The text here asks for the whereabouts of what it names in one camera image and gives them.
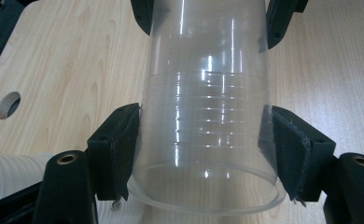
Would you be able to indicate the stack of white plastic cups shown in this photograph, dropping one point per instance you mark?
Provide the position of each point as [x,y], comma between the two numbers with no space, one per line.
[12,174]

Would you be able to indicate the clear plastic cup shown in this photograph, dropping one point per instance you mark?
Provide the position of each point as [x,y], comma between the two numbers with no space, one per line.
[208,124]

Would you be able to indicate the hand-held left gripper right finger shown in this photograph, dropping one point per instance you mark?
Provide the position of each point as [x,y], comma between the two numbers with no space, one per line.
[301,155]

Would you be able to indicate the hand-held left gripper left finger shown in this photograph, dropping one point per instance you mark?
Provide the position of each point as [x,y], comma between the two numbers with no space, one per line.
[113,155]

